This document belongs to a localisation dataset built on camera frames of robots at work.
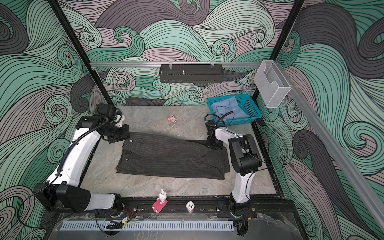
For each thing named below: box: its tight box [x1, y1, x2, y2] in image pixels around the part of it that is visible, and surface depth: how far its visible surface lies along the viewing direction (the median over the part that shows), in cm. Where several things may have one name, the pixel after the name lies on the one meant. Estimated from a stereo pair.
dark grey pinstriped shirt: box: [116, 133, 231, 180], surface depth 89 cm
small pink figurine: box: [168, 114, 177, 123], surface depth 112 cm
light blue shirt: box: [211, 96, 251, 120], surface depth 116 cm
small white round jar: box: [186, 201, 195, 213], surface depth 71 cm
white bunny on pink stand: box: [152, 189, 168, 214], surface depth 74 cm
